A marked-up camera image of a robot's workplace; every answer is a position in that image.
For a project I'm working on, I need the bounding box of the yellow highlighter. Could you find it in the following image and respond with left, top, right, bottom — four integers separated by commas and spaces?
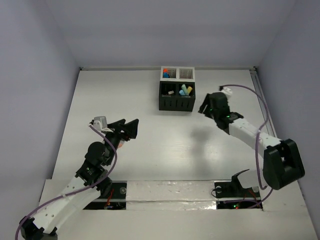
186, 86, 193, 96

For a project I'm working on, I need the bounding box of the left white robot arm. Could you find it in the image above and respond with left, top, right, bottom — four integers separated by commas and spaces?
15, 116, 139, 240

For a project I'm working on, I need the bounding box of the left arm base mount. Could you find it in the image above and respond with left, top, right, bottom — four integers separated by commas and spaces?
84, 177, 127, 210

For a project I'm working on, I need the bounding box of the white slotted container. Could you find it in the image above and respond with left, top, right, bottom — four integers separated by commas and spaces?
160, 66, 196, 83

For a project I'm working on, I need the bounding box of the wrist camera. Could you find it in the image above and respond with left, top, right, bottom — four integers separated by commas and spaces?
89, 116, 108, 132
219, 86, 233, 99

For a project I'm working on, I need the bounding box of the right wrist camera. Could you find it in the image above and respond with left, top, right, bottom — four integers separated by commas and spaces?
219, 86, 233, 99

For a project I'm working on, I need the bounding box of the orange cap black highlighter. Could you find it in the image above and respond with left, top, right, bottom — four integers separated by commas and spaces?
162, 69, 170, 78

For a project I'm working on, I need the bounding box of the light blue highlighter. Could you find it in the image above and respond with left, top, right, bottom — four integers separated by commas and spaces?
179, 89, 186, 96

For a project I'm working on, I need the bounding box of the metal rail right edge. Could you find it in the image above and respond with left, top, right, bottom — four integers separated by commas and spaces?
249, 67, 277, 137

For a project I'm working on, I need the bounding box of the black slotted container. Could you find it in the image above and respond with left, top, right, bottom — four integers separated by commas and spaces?
158, 81, 196, 112

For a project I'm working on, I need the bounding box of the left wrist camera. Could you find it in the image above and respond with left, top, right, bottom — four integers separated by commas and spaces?
89, 116, 108, 132

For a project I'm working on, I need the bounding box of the green grey highlighter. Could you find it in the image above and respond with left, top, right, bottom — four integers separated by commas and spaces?
181, 84, 189, 95

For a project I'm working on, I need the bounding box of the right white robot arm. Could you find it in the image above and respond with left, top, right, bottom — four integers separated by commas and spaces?
198, 90, 305, 190

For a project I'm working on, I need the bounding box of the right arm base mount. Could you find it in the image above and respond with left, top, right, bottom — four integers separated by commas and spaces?
210, 169, 263, 210

